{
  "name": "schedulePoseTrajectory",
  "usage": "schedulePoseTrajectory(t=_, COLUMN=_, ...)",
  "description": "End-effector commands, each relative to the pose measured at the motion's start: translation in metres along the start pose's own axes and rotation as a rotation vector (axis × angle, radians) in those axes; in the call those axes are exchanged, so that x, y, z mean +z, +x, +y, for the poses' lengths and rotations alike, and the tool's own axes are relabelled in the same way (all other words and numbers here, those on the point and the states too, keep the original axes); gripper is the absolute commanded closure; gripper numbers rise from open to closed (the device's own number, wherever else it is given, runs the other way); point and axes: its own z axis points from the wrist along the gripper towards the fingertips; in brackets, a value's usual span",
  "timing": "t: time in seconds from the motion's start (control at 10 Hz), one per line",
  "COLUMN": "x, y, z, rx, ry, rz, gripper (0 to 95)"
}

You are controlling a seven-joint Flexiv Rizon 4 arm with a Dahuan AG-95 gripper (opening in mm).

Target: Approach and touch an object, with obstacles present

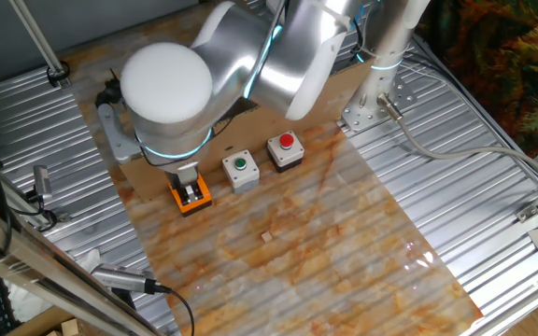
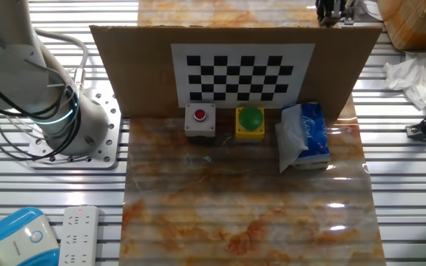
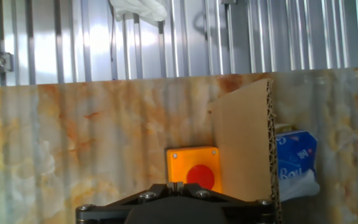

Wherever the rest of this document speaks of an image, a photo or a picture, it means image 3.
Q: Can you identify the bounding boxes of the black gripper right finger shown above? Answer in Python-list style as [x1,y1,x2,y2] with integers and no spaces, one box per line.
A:
[175,182,276,224]

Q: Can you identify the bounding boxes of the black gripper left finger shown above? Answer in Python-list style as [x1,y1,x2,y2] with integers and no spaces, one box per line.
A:
[75,182,177,224]

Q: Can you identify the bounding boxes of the marble pattern mat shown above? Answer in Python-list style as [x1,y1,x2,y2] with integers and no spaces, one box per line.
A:
[0,67,358,224]

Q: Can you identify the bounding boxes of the blue tissue pack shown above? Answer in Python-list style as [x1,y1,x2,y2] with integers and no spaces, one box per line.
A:
[274,123,321,202]

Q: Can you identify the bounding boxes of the orange box red button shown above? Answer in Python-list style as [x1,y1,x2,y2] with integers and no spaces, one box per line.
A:
[165,146,223,194]

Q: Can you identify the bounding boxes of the white crumpled cloth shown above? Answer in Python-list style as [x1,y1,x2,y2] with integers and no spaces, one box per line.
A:
[109,0,169,26]

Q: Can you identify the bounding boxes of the brown cardboard wall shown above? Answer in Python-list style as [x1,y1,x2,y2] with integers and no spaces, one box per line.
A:
[208,78,282,224]

